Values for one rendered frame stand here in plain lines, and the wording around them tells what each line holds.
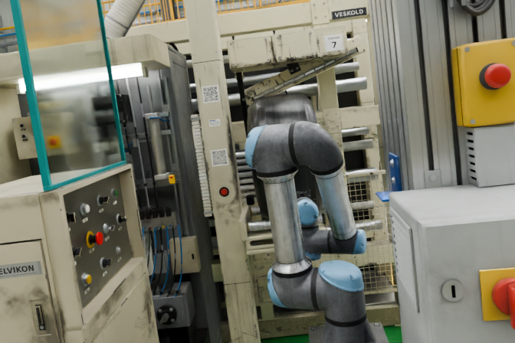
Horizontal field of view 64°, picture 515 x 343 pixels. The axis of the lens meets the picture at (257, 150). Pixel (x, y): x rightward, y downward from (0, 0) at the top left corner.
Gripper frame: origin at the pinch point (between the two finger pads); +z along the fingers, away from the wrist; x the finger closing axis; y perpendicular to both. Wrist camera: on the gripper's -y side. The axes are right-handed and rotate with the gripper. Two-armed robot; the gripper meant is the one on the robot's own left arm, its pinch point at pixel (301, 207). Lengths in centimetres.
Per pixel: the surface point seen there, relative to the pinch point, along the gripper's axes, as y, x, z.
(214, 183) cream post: 12.7, 37.3, 22.7
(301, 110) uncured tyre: 39.1, -5.4, 7.8
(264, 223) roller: -7.6, 16.6, 17.6
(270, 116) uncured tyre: 38.1, 8.0, 6.9
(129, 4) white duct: 108, 72, 40
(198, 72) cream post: 63, 38, 17
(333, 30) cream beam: 81, -29, 41
